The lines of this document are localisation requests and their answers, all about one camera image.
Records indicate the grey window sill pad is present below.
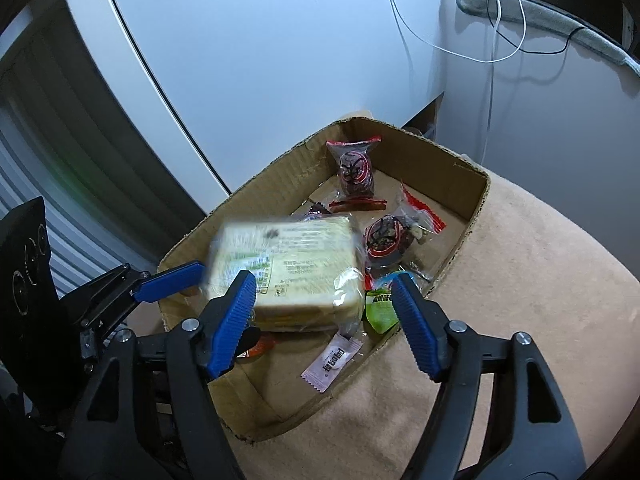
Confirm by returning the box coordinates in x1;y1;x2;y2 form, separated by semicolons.
456;0;639;75

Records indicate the brown cardboard box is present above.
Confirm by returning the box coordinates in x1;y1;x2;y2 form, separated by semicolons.
160;117;490;442

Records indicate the beige table cloth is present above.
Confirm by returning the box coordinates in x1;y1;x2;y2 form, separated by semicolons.
127;109;640;480

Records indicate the pink white candy packet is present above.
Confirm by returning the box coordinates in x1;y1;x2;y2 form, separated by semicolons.
300;333;362;393

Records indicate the large Snickers bar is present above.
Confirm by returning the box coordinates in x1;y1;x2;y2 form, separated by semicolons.
302;202;332;221

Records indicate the clear bag of bread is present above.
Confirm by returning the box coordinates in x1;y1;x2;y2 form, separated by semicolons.
201;216;364;337

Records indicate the black cable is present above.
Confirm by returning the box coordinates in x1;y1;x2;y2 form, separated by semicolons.
482;0;586;57

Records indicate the red date bag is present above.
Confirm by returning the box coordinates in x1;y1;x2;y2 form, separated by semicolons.
326;136;387;212
363;183;447;269

